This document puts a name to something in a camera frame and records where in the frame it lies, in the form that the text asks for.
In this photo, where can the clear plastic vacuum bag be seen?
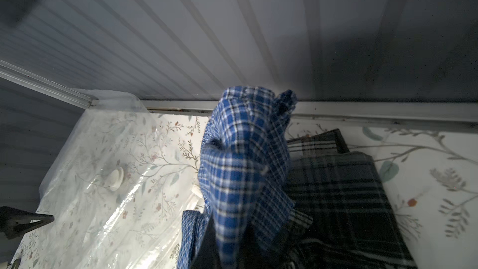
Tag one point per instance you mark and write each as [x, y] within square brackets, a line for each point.
[117, 190]

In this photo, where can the blue checked shirt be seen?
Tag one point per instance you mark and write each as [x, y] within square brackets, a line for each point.
[244, 163]

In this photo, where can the black white plaid shirt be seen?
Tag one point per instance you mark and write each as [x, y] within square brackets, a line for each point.
[353, 224]

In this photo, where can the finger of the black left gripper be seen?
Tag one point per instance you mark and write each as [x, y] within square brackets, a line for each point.
[15, 223]

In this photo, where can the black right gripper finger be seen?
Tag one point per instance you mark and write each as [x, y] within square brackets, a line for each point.
[207, 256]

